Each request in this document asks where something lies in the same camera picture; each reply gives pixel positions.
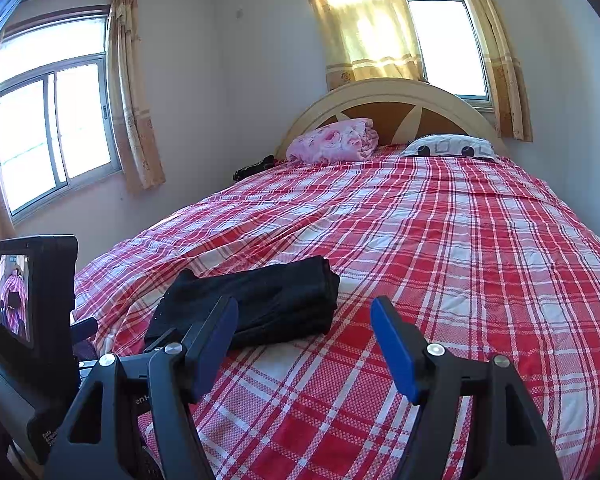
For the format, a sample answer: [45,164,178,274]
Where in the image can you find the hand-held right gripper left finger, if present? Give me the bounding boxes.
[45,296,239,480]

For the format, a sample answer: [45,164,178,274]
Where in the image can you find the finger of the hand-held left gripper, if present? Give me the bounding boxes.
[71,317,99,343]

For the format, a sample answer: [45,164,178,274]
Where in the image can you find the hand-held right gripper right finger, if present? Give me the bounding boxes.
[371,296,563,480]

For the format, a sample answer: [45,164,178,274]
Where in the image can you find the black pants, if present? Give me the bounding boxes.
[144,255,341,351]

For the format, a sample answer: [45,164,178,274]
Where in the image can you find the red plaid bed sheet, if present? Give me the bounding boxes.
[72,145,600,480]

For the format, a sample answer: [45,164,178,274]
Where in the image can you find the small dark item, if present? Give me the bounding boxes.
[231,155,277,183]

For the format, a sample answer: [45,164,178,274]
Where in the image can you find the white black patterned pillow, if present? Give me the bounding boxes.
[399,134,497,162]

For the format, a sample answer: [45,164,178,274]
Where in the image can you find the pink floral blanket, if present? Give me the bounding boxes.
[285,117,381,163]

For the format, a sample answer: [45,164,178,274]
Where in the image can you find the cream wooden headboard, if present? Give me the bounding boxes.
[274,77,508,160]

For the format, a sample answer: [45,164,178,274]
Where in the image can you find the narrow glass window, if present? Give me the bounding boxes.
[405,0,493,111]

